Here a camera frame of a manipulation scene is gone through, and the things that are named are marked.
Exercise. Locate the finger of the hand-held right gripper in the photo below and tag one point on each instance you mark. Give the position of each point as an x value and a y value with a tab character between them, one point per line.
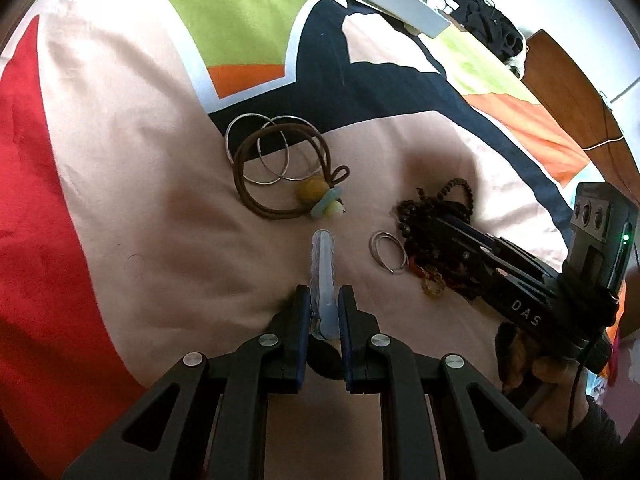
465	270
470	234

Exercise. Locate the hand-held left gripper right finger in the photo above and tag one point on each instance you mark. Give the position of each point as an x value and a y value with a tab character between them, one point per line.
346	325

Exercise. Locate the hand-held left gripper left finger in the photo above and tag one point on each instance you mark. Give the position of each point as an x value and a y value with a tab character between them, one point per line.
300	312

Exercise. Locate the translucent white hair clip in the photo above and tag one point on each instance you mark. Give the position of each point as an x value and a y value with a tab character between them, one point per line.
323	270

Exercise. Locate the large silver bangle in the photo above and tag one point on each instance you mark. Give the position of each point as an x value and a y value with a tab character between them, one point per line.
295	178
227	136

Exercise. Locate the person's right forearm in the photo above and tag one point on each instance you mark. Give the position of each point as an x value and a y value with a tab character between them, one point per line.
597	432

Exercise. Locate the person's right hand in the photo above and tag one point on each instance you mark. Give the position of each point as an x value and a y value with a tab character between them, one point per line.
550	370

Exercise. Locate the small silver hoop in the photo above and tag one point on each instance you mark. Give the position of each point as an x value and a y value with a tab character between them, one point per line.
400	266
373	247

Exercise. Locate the wooden headboard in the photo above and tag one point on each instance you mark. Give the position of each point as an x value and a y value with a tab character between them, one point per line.
565	85

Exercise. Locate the black clothes pile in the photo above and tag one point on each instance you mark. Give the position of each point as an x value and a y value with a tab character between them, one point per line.
485	20

